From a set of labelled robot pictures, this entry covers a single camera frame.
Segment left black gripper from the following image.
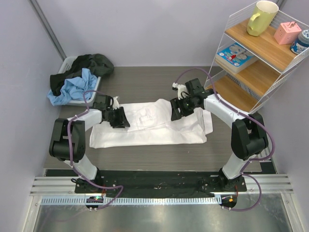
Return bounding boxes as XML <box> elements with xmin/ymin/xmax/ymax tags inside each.
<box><xmin>105</xmin><ymin>106</ymin><xmax>130</xmax><ymax>129</ymax></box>

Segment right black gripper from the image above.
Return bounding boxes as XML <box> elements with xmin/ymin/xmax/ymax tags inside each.
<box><xmin>170</xmin><ymin>95</ymin><xmax>198</xmax><ymax>121</ymax></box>

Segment white long sleeve shirt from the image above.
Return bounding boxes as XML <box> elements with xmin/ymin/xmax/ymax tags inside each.
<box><xmin>89</xmin><ymin>99</ymin><xmax>213</xmax><ymax>148</ymax></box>

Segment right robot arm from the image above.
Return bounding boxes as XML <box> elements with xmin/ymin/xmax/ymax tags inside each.
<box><xmin>170</xmin><ymin>78</ymin><xmax>268</xmax><ymax>191</ymax></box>

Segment light blue shirt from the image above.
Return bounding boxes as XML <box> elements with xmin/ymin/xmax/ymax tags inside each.
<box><xmin>46</xmin><ymin>68</ymin><xmax>98</xmax><ymax>106</ymax></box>

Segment black shirt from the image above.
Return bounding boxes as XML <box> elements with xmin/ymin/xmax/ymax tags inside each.
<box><xmin>50</xmin><ymin>54</ymin><xmax>114</xmax><ymax>96</ymax></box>

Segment blue white book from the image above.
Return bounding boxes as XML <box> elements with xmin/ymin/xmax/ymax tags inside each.
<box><xmin>215</xmin><ymin>43</ymin><xmax>258</xmax><ymax>74</ymax></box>

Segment grey plastic basket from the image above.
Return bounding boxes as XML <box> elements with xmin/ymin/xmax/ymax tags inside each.
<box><xmin>49</xmin><ymin>56</ymin><xmax>102</xmax><ymax>108</ymax></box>

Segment yellow green mug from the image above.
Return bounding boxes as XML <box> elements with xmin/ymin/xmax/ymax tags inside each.
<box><xmin>247</xmin><ymin>0</ymin><xmax>279</xmax><ymax>37</ymax></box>

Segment pink cube box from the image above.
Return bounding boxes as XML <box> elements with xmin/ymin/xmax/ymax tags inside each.
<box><xmin>274</xmin><ymin>21</ymin><xmax>302</xmax><ymax>45</ymax></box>

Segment blue white tin can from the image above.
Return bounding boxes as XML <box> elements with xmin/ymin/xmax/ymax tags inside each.
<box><xmin>290</xmin><ymin>29</ymin><xmax>309</xmax><ymax>55</ymax></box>

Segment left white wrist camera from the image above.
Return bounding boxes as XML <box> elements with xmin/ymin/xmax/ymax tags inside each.
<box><xmin>112</xmin><ymin>96</ymin><xmax>120</xmax><ymax>109</ymax></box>

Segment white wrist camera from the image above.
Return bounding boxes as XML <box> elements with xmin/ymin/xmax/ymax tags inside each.
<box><xmin>172</xmin><ymin>83</ymin><xmax>189</xmax><ymax>100</ymax></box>
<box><xmin>112</xmin><ymin>96</ymin><xmax>120</xmax><ymax>109</ymax></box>

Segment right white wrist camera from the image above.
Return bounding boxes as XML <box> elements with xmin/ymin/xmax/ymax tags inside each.
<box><xmin>172</xmin><ymin>83</ymin><xmax>189</xmax><ymax>100</ymax></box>

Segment white wire wooden shelf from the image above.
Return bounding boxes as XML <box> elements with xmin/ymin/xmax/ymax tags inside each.
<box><xmin>204</xmin><ymin>2</ymin><xmax>309</xmax><ymax>113</ymax></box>

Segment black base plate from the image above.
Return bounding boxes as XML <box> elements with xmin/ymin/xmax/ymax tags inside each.
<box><xmin>74</xmin><ymin>170</ymin><xmax>247</xmax><ymax>194</ymax></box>

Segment white slotted cable duct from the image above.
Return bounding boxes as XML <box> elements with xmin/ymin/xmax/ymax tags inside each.
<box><xmin>41</xmin><ymin>195</ymin><xmax>222</xmax><ymax>206</ymax></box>

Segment aluminium rail frame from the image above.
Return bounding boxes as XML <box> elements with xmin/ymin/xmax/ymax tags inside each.
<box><xmin>22</xmin><ymin>141</ymin><xmax>309</xmax><ymax>232</ymax></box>

